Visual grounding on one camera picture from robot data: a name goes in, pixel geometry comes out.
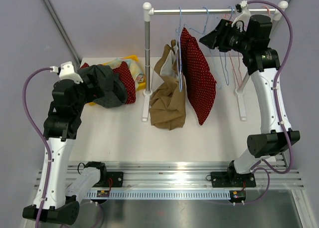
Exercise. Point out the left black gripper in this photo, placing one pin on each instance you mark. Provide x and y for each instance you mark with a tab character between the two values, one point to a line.
94	92

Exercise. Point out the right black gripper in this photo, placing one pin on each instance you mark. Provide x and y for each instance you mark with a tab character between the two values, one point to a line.
218	38

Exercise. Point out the grey dotted skirt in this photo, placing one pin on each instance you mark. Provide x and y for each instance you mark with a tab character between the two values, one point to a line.
114	90

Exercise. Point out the red polka-dot skirt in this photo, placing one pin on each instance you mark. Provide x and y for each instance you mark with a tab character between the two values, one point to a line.
117	84
200	83

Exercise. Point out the floral pastel skirt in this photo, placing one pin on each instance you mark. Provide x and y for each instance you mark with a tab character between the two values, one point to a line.
133	65

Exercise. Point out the pink hanger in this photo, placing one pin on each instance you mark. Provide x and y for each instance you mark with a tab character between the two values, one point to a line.
228	54
240	79

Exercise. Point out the tan skirt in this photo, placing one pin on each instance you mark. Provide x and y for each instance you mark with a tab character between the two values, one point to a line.
167	103

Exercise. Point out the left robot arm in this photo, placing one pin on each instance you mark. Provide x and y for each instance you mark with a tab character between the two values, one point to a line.
54	203

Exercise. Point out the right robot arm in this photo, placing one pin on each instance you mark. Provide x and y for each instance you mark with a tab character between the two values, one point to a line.
263	67

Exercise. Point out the white metal clothes rack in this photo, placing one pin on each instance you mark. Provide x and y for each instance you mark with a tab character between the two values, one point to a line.
186	73

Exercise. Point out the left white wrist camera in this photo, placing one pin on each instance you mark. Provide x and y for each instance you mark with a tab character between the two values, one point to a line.
67	71

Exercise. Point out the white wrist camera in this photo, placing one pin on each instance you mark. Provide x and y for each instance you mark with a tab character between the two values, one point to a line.
67	71
243	15

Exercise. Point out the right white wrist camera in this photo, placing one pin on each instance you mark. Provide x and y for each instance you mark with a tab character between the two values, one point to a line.
243	15

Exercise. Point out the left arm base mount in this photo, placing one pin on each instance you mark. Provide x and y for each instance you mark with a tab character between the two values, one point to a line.
113	179

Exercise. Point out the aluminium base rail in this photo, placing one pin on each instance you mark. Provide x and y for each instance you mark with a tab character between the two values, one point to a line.
184	175

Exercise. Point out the white slotted cable duct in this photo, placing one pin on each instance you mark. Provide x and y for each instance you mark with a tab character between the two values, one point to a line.
158	195

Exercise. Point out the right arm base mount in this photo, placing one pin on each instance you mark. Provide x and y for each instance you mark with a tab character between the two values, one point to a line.
225	180

